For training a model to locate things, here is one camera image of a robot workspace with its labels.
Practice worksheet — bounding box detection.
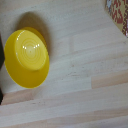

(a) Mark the yellow orange cereal bar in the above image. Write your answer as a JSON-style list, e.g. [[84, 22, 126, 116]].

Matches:
[[105, 0, 128, 38]]

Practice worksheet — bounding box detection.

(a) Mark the yellow plastic bowl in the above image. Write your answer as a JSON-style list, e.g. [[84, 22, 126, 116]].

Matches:
[[4, 26, 51, 90]]

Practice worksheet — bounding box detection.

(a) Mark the black fabric storage box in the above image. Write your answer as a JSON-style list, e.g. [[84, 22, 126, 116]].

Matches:
[[0, 33, 6, 106]]

